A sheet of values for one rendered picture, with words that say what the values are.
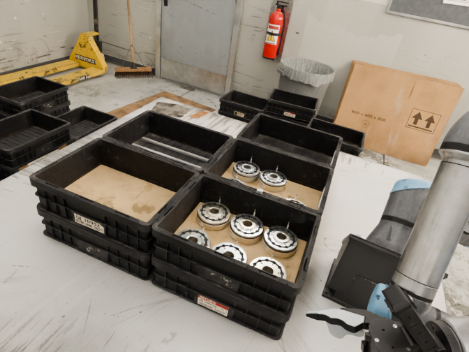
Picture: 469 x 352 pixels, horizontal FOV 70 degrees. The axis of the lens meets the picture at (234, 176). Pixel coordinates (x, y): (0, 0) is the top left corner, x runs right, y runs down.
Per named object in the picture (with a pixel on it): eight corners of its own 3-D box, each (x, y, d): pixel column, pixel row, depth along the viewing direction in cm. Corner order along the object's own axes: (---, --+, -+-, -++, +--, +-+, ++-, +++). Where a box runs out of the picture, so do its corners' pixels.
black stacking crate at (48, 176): (197, 200, 114) (200, 173, 108) (148, 259, 91) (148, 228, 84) (102, 165, 123) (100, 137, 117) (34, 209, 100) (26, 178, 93)
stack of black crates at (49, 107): (46, 131, 263) (35, 75, 238) (77, 142, 256) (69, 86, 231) (-1, 152, 231) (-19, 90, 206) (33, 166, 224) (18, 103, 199)
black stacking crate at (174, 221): (310, 244, 105) (321, 216, 99) (288, 320, 81) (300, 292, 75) (198, 201, 114) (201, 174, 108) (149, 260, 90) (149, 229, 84)
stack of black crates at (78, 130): (87, 147, 254) (83, 105, 235) (121, 158, 247) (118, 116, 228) (44, 170, 222) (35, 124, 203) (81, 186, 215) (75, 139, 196)
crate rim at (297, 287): (319, 221, 100) (322, 214, 98) (299, 297, 76) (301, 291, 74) (200, 178, 109) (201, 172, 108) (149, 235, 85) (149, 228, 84)
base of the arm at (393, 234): (404, 264, 102) (415, 235, 103) (429, 268, 87) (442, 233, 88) (357, 243, 104) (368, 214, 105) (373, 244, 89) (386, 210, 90)
